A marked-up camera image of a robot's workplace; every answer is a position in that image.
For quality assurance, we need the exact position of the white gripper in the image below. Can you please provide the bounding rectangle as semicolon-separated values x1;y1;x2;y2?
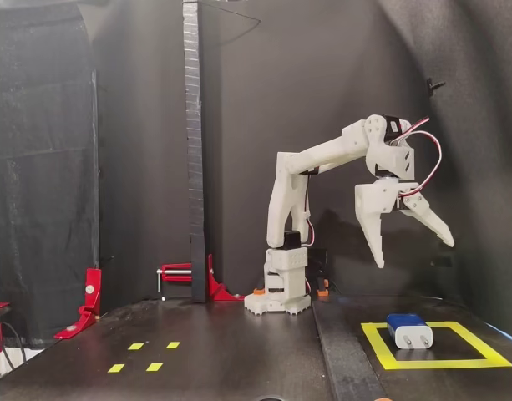
354;177;455;269

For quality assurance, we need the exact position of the blue and white charger block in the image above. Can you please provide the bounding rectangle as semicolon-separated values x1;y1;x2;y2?
385;312;434;351

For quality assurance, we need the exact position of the black clip on backdrop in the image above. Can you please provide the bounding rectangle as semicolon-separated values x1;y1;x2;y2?
425;78;447;97

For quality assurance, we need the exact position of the yellow tape square outline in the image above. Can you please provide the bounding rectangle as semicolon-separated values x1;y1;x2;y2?
360;321;512;371

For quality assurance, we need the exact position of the red screw clamp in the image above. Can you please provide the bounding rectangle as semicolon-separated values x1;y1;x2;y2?
156;262;194;302

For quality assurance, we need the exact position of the black mesh curtain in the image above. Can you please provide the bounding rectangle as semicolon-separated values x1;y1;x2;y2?
0;3;101;346

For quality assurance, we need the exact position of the red white gripper servo cable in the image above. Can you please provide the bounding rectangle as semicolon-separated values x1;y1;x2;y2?
395;118;444;198

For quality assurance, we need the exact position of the black power cable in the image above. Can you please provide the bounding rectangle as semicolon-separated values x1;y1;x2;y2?
307;250;342;293

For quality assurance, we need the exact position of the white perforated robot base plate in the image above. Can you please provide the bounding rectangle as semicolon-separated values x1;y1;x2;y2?
243;292;312;317

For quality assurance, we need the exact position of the black rail strip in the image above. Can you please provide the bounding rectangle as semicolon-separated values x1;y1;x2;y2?
312;298;386;401

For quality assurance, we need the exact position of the red triangular corner bracket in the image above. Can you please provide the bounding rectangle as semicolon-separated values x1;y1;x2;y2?
207;253;246;302

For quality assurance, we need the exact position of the black foam post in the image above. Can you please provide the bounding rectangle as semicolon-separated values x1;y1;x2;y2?
182;1;208;304

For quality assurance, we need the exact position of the thin black hanging wire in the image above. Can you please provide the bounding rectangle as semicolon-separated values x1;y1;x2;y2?
200;2;263;47

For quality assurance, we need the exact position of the red angle bracket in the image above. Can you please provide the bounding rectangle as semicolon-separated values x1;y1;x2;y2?
53;267;103;340

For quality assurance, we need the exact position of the thin black cable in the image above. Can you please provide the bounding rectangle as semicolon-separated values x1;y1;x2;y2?
0;320;28;379

